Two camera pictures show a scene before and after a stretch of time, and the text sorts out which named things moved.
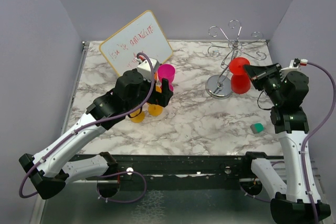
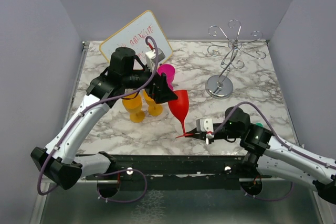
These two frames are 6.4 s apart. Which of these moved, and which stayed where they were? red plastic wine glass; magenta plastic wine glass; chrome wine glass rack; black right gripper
Moved: red plastic wine glass; black right gripper
Stayed: chrome wine glass rack; magenta plastic wine glass
